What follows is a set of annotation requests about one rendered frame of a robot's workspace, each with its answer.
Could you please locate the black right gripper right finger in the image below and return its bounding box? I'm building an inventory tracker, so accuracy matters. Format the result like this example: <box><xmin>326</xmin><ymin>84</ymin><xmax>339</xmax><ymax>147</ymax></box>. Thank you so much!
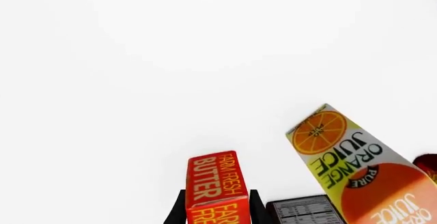
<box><xmin>249</xmin><ymin>189</ymin><xmax>273</xmax><ymax>224</ymax></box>

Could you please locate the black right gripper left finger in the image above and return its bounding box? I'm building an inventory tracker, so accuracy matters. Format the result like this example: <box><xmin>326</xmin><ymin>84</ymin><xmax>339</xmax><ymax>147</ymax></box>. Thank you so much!
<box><xmin>163</xmin><ymin>189</ymin><xmax>187</xmax><ymax>224</ymax></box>

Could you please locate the red butter box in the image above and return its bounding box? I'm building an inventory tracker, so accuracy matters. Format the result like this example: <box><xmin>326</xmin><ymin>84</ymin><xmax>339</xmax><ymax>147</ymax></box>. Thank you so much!
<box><xmin>185</xmin><ymin>150</ymin><xmax>252</xmax><ymax>224</ymax></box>

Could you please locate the black box with nutrition label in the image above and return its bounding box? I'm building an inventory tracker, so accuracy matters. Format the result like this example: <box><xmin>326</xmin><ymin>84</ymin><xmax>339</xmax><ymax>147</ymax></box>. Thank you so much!
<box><xmin>265</xmin><ymin>194</ymin><xmax>348</xmax><ymax>224</ymax></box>

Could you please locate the orange juice carton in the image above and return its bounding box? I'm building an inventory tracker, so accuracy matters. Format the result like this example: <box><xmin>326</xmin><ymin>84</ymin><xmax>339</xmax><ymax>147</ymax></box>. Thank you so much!
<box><xmin>285</xmin><ymin>103</ymin><xmax>437</xmax><ymax>224</ymax></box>

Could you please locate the red and yellow package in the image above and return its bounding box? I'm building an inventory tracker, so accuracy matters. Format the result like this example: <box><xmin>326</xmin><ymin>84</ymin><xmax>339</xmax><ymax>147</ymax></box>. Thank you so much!
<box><xmin>412</xmin><ymin>153</ymin><xmax>437</xmax><ymax>185</ymax></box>

